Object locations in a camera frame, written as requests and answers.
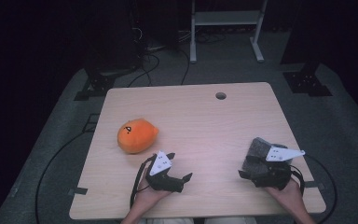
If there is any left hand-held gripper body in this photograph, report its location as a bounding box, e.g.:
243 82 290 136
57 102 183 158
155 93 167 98
145 150 185 193

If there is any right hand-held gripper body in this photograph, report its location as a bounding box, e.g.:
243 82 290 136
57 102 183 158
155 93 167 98
254 146 306 191

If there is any grey fuzzy cloth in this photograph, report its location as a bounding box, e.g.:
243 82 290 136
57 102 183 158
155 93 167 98
241 136 290 180

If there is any orange plush toy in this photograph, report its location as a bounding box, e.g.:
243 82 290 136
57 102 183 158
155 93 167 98
117 118 160 155

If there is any person's right hand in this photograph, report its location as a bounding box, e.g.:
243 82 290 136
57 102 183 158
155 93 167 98
265 179 308 217

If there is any person's left hand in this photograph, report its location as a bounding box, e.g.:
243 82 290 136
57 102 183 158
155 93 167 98
132 176 172 217

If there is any black stand base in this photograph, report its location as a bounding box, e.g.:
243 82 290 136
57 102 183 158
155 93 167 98
282 61 334 98
74 60 138 102

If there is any dark equipment tower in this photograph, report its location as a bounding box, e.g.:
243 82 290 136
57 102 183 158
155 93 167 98
85 0 144 71

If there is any white metal stand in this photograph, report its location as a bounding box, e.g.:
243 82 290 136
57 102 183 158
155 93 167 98
189 0 269 64

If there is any right hand-held gripper cable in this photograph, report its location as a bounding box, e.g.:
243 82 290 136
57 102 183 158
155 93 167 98
288 164 307 196

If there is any long black floor cable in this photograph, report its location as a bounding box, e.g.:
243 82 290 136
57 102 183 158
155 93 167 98
34 130 91 224
304 153 338 224

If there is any thin black floor cable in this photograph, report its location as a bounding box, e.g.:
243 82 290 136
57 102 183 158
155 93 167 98
180 49 191 86
127 53 161 88

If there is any tangle of floor cables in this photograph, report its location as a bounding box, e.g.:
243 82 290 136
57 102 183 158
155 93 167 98
178 29 227 45

